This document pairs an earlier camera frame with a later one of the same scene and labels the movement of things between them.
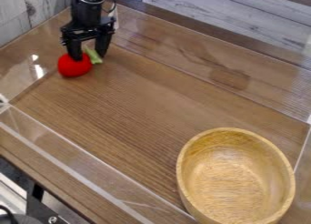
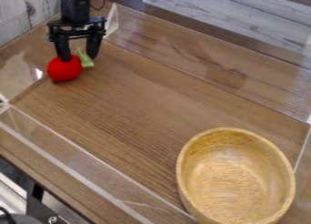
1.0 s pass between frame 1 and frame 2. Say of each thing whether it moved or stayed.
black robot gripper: moved
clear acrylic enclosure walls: stayed
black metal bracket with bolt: stayed
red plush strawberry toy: moved
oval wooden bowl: stayed
